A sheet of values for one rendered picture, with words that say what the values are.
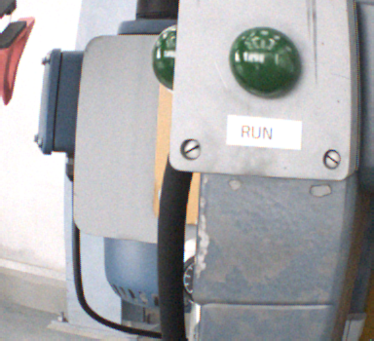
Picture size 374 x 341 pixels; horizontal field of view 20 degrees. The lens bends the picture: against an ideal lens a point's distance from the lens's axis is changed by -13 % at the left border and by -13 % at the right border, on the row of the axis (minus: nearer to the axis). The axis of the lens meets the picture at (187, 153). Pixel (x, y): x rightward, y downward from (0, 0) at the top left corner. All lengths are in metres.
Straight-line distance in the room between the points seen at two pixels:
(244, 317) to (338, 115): 0.11
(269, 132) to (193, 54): 0.04
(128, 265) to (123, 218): 0.06
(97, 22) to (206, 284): 5.04
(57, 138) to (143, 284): 0.14
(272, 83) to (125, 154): 0.49
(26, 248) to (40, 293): 0.28
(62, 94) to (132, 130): 0.07
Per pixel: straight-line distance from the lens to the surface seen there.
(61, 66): 0.96
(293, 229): 0.51
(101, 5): 5.55
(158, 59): 0.48
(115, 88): 0.93
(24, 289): 6.22
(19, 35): 0.94
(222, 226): 0.51
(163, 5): 0.98
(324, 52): 0.46
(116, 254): 0.99
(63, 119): 0.96
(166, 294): 0.55
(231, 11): 0.47
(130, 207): 0.93
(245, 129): 0.46
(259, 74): 0.45
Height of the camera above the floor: 1.27
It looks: 3 degrees down
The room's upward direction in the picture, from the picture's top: 3 degrees clockwise
